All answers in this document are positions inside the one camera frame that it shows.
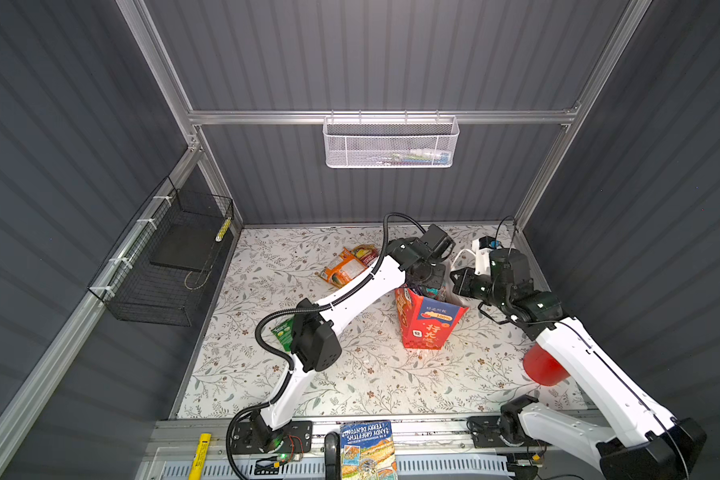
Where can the white wire wall basket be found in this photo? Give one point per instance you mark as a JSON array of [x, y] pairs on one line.
[[390, 142]]

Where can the orange fruits candy bag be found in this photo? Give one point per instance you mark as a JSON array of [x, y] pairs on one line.
[[343, 269]]

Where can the green spring tea candy bag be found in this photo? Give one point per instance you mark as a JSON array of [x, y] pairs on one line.
[[284, 334]]

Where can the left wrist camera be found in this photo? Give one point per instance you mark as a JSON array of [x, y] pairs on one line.
[[437, 243]]

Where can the colourful book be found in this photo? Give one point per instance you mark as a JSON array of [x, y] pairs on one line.
[[368, 451]]

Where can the black wire side basket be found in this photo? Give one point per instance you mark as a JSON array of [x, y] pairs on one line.
[[171, 259]]

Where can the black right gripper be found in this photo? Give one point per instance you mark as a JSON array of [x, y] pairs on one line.
[[460, 284]]

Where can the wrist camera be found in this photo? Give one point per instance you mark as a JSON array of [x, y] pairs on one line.
[[437, 243], [482, 248]]

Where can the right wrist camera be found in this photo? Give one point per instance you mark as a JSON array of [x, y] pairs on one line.
[[482, 248]]

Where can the orange Fox's candy bag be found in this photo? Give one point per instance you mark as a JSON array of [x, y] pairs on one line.
[[366, 254]]

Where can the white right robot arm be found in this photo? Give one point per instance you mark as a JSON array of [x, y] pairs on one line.
[[641, 439]]

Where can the red pencil cup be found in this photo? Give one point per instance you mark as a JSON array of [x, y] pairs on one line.
[[541, 367]]

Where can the red paper gift bag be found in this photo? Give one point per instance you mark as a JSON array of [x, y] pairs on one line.
[[428, 323]]

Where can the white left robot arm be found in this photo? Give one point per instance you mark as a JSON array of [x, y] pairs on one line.
[[316, 326]]

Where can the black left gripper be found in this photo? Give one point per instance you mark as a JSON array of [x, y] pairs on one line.
[[434, 281]]

